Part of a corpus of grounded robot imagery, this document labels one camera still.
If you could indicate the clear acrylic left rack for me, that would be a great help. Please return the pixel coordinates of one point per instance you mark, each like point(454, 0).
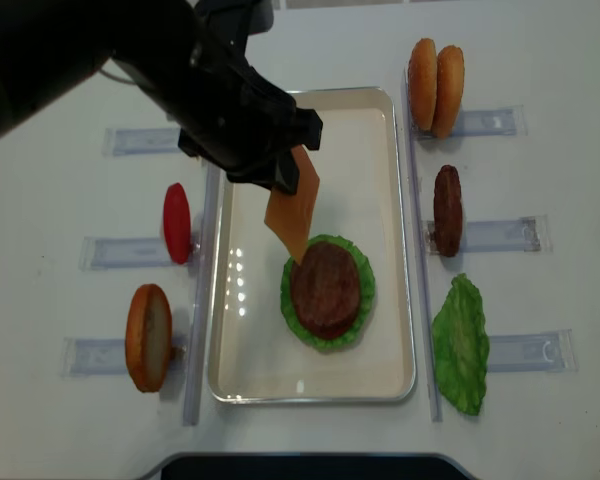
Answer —
point(87, 357)

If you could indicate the orange cheese slice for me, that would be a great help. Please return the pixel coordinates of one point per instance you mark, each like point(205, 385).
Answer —
point(290, 216)

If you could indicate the brown meat patty on burger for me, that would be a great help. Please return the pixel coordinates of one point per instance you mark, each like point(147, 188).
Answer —
point(325, 288)

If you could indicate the standing brown meat patty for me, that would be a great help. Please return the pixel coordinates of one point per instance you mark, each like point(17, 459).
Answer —
point(448, 211)

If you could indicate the white rectangular metal tray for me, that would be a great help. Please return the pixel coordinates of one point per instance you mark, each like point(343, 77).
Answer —
point(253, 356)

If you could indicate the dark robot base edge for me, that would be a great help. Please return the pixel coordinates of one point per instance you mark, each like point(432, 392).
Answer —
point(310, 466)

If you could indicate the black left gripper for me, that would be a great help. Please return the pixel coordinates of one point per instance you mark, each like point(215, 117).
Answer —
point(227, 111)

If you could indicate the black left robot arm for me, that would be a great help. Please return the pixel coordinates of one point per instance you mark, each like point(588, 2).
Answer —
point(49, 47)

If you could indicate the green lettuce leaf on burger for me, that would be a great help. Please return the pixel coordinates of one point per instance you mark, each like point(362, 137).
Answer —
point(368, 289)

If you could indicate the sesame bun far right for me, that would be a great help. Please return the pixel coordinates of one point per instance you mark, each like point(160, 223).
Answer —
point(422, 83)

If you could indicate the standing red tomato slice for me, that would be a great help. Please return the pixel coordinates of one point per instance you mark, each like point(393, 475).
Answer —
point(177, 224)

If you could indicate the standing green lettuce leaf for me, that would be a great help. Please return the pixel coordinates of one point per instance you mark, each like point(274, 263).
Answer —
point(461, 347)

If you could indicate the clear acrylic rack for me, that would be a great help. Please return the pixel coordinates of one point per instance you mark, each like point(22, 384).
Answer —
point(551, 351)
point(87, 357)

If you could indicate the standing bun left rack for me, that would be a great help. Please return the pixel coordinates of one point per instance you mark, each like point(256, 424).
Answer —
point(148, 338)

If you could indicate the clear acrylic right rack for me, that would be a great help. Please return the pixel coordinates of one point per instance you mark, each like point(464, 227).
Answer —
point(551, 351)

